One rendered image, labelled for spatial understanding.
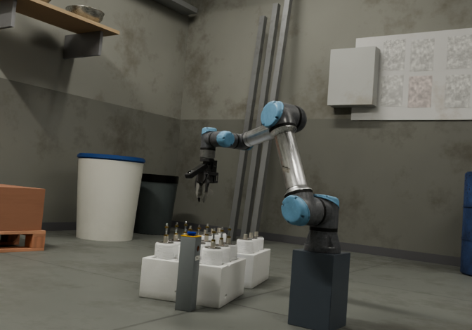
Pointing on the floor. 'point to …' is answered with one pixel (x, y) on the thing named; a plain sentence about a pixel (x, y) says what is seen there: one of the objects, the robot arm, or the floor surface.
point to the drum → (467, 227)
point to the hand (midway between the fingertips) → (200, 199)
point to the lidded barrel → (107, 196)
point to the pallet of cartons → (22, 218)
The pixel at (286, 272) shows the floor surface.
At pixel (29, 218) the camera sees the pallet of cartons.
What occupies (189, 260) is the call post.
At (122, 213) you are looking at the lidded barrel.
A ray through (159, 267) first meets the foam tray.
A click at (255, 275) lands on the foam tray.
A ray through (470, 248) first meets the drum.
